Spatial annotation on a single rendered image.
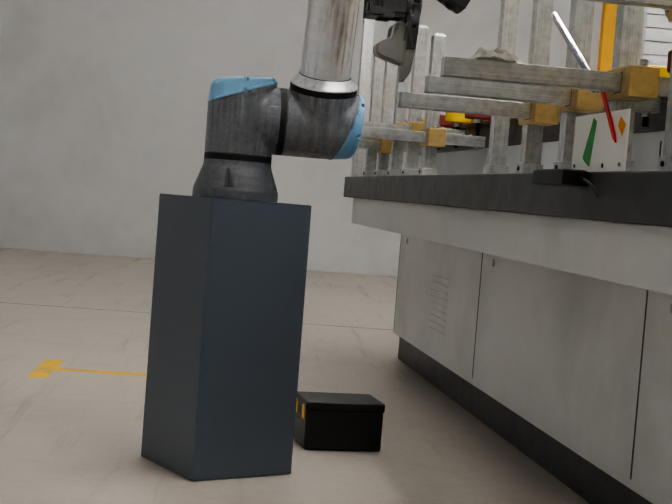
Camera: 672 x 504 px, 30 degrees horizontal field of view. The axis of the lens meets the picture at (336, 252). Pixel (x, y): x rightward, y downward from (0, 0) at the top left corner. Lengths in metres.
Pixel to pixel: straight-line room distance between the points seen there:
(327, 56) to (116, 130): 7.41
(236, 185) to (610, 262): 0.93
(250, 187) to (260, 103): 0.18
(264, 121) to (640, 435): 1.02
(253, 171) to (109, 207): 7.37
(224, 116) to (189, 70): 7.34
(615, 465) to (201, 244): 0.97
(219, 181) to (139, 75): 7.39
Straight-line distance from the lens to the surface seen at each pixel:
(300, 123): 2.75
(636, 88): 2.06
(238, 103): 2.74
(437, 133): 3.50
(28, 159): 10.17
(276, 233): 2.72
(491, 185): 2.74
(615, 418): 2.63
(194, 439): 2.69
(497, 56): 2.02
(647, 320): 2.50
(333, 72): 2.75
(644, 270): 1.99
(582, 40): 2.38
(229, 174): 2.73
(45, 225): 10.15
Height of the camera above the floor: 0.63
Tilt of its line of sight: 3 degrees down
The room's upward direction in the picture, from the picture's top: 4 degrees clockwise
